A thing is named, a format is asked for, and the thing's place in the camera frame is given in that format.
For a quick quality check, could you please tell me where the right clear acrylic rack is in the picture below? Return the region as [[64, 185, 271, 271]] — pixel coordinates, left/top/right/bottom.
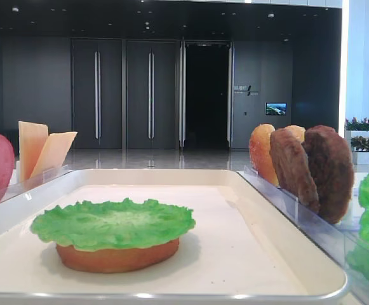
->
[[239, 166, 369, 304]]

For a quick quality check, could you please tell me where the near bun half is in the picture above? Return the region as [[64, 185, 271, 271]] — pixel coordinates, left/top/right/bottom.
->
[[249, 124, 279, 186]]

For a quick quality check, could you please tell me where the wall display screen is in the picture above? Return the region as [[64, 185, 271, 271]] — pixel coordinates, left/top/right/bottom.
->
[[265, 103, 287, 116]]

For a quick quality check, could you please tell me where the bun half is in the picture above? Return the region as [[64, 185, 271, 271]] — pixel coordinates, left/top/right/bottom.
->
[[249, 124, 279, 186], [285, 125, 305, 143]]

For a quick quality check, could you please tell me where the brown meat patty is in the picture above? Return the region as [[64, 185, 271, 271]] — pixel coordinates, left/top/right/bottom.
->
[[269, 128, 320, 214], [303, 125, 354, 224]]

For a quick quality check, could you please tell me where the green lettuce leaf on tray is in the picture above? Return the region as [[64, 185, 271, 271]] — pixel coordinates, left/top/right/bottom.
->
[[30, 198, 196, 252]]

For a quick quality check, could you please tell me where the left clear acrylic rack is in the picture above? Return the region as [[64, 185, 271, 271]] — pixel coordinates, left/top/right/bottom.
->
[[0, 165, 70, 203]]

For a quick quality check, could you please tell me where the bottom bread slice on tray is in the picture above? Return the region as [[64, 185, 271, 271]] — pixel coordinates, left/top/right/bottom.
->
[[56, 238, 180, 273]]

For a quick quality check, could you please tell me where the clear acrylic rack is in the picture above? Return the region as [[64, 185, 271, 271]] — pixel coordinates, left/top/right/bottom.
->
[[239, 166, 369, 304], [0, 165, 70, 203]]

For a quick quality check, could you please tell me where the white rectangular tray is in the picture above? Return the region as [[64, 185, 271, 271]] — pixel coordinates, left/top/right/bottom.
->
[[0, 169, 349, 304]]

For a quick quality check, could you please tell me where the far brown meat patty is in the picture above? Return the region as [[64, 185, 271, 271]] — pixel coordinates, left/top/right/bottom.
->
[[303, 125, 354, 224]]

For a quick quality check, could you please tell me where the far bun half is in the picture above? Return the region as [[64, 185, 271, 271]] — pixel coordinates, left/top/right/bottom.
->
[[285, 125, 305, 143]]

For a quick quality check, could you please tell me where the tall cheese slice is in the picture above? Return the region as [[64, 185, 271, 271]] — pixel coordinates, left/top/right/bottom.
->
[[18, 121, 49, 182]]

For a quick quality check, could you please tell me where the leaning cheese slice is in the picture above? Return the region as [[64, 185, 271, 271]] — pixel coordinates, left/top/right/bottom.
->
[[30, 132, 77, 177]]

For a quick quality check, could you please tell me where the near brown meat patty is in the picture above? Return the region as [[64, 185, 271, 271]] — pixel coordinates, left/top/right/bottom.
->
[[269, 128, 320, 214]]

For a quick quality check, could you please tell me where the white flower planter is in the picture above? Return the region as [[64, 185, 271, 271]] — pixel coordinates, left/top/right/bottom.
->
[[345, 117, 369, 165]]

